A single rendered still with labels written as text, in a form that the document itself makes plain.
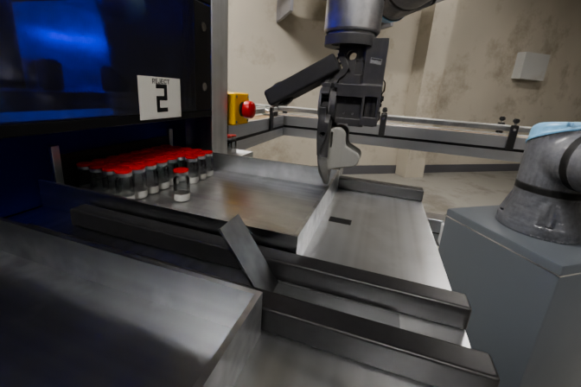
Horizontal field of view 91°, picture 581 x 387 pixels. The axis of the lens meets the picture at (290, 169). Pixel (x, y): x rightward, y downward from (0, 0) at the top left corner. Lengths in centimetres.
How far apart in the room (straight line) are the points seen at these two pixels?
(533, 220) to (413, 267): 47
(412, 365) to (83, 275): 25
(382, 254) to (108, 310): 25
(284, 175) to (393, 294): 33
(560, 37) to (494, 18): 137
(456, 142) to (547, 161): 59
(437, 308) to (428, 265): 9
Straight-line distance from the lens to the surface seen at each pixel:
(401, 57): 417
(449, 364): 22
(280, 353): 22
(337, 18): 41
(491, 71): 522
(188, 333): 23
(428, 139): 127
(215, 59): 60
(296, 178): 53
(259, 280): 25
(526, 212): 77
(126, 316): 25
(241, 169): 57
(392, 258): 33
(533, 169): 76
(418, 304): 26
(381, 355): 21
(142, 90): 45
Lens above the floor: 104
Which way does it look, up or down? 15 degrees down
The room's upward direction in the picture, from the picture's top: 4 degrees clockwise
